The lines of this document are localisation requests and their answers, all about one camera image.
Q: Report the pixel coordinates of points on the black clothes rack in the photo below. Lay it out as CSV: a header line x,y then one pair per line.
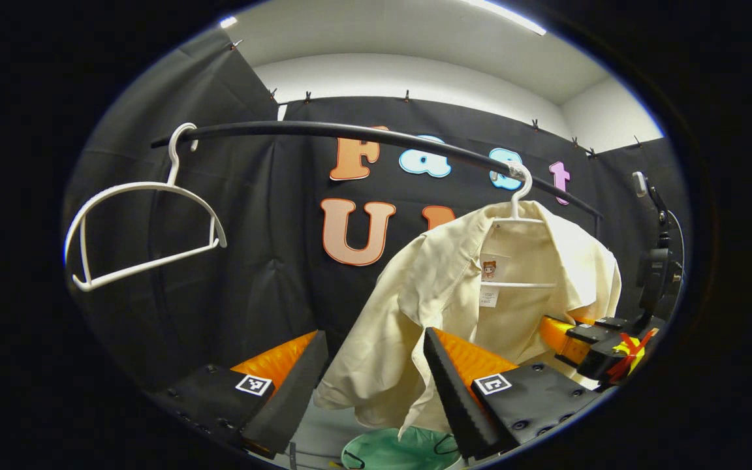
x,y
324,128

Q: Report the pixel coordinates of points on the cream shirt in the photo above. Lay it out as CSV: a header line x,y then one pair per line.
x,y
428,281

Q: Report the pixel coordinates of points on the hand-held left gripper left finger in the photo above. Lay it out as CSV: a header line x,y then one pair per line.
x,y
291,405

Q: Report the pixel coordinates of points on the black backdrop cloth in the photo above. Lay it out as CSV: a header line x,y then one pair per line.
x,y
252,261

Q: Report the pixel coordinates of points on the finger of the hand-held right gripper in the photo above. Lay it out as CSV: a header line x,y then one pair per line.
x,y
555,336

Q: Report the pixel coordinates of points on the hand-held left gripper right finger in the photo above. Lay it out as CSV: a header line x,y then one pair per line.
x,y
454,405

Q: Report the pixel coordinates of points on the green laundry hamper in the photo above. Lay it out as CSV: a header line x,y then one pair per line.
x,y
395,450

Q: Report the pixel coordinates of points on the white plastic hanger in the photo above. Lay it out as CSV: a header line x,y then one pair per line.
x,y
515,210
172,163

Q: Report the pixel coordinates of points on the long ceiling light strip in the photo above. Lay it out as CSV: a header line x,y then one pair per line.
x,y
506,14

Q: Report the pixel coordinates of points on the rectangular ceiling light panel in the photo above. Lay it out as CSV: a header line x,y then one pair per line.
x,y
228,22

